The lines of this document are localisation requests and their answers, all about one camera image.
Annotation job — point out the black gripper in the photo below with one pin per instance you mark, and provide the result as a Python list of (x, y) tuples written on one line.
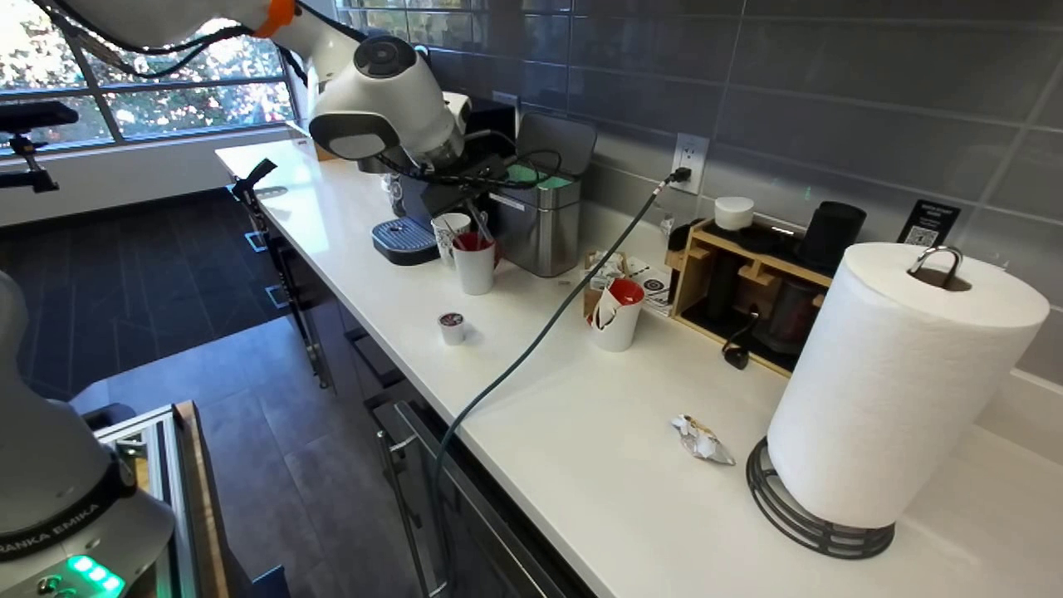
[(493, 137)]

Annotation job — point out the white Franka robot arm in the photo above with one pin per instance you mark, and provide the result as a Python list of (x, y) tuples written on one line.
[(386, 100)]

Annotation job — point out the white mug red inside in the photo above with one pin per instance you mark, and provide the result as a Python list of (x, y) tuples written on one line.
[(476, 266)]

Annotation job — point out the tilted white red mug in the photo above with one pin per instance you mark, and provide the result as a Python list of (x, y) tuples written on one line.
[(616, 321)]

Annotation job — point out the silver metal box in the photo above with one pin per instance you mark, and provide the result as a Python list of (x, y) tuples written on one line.
[(544, 227)]

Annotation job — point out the patterned white paper cup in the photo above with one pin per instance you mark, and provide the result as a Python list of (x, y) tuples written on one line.
[(445, 232)]

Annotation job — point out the black silver Keurig coffee machine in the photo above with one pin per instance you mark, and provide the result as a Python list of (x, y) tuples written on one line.
[(403, 241)]

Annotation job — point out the small white creamer cup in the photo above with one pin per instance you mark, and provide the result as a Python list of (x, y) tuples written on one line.
[(453, 326)]

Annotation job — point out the small white jar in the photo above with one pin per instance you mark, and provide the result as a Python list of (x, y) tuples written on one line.
[(733, 213)]

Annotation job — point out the wooden counter organizer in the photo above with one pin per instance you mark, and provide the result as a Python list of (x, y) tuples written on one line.
[(709, 283)]

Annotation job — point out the window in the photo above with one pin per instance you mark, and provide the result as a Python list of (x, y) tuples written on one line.
[(166, 104)]

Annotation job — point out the black canister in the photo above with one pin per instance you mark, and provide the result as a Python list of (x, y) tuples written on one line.
[(835, 232)]

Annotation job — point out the crumpled white wrapper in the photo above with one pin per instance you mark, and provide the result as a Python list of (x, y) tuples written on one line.
[(703, 439)]

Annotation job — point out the black framed small sign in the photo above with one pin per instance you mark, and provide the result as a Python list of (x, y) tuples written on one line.
[(929, 220)]

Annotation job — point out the wooden cart board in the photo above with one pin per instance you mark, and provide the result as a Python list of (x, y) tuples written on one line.
[(204, 499)]

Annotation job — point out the white paper towel roll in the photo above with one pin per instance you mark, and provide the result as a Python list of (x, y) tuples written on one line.
[(897, 386)]

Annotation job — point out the black paper towel holder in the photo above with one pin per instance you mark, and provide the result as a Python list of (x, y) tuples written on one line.
[(808, 532)]

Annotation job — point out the white wall outlet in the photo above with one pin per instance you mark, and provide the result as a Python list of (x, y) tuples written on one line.
[(688, 152)]

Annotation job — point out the black camera tripod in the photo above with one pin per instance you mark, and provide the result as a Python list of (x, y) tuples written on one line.
[(27, 142), (285, 266)]

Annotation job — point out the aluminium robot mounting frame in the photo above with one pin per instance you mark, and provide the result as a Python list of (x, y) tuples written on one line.
[(151, 466)]

